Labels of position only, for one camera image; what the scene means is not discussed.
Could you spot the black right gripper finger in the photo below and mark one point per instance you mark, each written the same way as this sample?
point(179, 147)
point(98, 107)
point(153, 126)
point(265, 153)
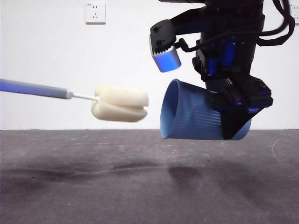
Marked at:
point(236, 121)

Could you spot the blue ribbed plastic cup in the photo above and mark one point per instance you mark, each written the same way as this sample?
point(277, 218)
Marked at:
point(191, 112)

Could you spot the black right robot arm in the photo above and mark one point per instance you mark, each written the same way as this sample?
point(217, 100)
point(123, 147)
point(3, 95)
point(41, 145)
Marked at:
point(233, 23)

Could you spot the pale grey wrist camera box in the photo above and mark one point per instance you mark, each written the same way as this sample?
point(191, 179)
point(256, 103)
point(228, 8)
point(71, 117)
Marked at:
point(168, 61)

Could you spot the white wall socket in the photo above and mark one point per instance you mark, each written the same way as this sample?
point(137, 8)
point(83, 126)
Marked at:
point(95, 14)
point(297, 19)

